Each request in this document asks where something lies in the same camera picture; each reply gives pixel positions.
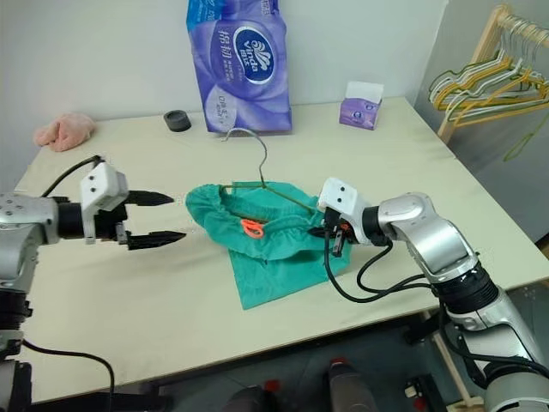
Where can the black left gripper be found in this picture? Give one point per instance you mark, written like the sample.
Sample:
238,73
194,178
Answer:
109,223

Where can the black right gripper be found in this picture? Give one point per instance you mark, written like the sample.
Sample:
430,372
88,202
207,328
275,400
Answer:
339,240

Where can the green shorts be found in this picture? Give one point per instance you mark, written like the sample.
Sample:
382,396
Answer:
279,274

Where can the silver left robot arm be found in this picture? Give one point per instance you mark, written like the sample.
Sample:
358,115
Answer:
21,223

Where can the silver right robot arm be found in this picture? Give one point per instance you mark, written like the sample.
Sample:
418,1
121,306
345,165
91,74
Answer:
437,240

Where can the black round puck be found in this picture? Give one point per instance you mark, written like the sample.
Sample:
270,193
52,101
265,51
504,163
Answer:
177,121

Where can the pink cloth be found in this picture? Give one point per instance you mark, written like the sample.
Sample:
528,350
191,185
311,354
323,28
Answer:
64,131

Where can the purple tissue box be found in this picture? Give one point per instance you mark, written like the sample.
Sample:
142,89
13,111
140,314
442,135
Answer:
358,113

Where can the purple toilet paper pack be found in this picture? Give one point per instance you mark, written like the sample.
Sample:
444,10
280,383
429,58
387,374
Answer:
244,86

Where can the light wooden slat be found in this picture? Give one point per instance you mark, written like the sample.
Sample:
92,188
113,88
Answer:
454,369

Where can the wooden clothes rack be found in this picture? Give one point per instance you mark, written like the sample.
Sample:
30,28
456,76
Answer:
484,47

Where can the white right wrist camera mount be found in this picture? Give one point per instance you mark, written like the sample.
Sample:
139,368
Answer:
339,195

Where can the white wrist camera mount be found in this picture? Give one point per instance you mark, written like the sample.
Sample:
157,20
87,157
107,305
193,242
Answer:
339,195
100,184

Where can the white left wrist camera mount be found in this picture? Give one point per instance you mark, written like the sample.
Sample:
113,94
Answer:
100,184

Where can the black table frame bracket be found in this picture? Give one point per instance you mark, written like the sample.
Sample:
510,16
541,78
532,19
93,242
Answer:
420,330

